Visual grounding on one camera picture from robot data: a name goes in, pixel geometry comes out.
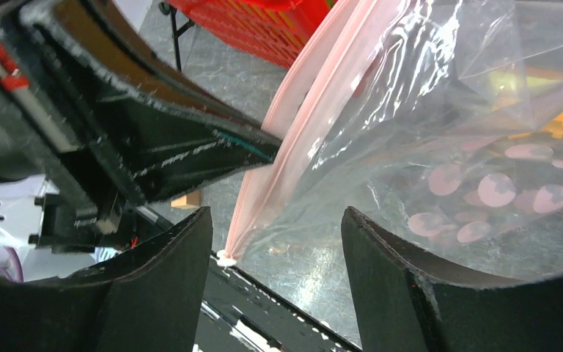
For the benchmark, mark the small wooden block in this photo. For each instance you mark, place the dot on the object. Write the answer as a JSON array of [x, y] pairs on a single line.
[[188, 201]]

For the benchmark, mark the clear zip top bag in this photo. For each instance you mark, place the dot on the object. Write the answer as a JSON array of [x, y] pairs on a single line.
[[389, 110]]

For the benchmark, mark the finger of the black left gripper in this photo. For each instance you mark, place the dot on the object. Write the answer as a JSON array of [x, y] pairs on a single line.
[[157, 134]]

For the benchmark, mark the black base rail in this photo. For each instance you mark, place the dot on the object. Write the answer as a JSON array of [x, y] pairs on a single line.
[[239, 313]]

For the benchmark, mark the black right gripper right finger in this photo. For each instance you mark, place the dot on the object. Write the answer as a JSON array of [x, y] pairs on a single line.
[[408, 299]]

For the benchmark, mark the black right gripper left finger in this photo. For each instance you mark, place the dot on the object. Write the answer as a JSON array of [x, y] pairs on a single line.
[[145, 299]]

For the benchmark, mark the yellow orange toy block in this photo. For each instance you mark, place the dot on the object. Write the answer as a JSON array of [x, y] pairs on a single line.
[[539, 93]]

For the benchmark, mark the red plastic basket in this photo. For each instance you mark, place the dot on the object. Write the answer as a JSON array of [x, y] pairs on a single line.
[[275, 31]]

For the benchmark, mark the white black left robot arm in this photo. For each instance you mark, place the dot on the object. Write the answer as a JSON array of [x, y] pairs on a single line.
[[94, 127]]

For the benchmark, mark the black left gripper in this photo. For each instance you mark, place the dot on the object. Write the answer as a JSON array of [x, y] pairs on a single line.
[[53, 192]]

